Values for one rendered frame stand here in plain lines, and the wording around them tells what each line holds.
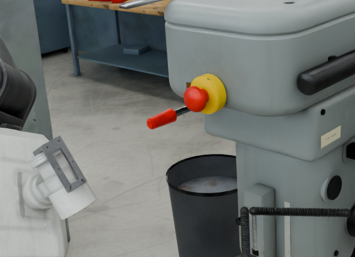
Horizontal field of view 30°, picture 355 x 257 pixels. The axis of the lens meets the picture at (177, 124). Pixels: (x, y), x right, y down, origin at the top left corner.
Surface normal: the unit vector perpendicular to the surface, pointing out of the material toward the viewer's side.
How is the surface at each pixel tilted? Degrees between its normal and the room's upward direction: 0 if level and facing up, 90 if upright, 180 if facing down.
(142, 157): 0
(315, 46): 90
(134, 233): 0
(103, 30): 90
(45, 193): 90
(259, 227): 90
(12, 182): 58
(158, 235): 0
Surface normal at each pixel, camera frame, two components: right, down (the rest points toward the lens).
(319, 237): 0.31, 0.32
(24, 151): 0.69, -0.38
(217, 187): -0.07, -0.94
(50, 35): 0.72, 0.20
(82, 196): 0.49, -0.25
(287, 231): -0.69, 0.30
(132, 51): -0.53, 0.33
